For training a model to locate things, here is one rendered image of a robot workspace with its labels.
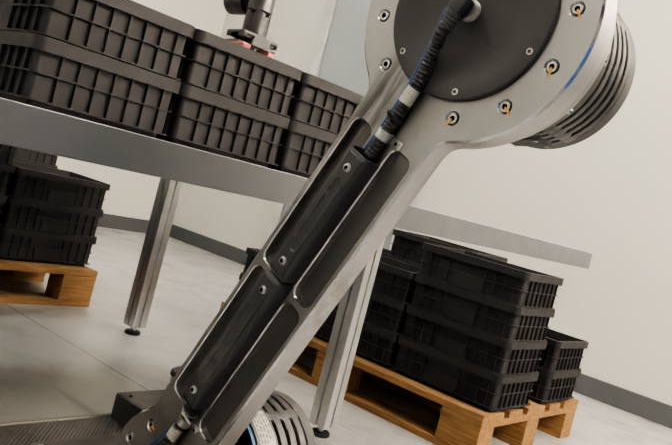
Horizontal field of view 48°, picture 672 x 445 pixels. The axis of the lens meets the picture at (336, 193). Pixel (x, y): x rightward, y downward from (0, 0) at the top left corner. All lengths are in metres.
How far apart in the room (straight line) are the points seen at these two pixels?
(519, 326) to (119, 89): 1.50
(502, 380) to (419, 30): 1.83
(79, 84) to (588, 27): 0.96
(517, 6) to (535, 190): 3.63
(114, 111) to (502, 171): 3.21
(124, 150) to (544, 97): 0.42
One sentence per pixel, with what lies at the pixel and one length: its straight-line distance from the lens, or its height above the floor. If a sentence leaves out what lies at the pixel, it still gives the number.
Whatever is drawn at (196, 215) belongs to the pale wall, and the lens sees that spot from 5.91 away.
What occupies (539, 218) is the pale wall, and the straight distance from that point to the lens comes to 4.27.
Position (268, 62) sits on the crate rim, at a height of 0.92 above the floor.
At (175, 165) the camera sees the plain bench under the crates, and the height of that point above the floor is 0.68.
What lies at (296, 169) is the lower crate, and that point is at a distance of 1.74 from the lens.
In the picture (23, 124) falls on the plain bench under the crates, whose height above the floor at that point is 0.68.
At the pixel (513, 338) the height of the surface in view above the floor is 0.38.
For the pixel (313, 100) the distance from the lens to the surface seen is 1.75.
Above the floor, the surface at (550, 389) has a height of 0.20.
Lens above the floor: 0.70
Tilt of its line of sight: level
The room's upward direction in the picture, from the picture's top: 15 degrees clockwise
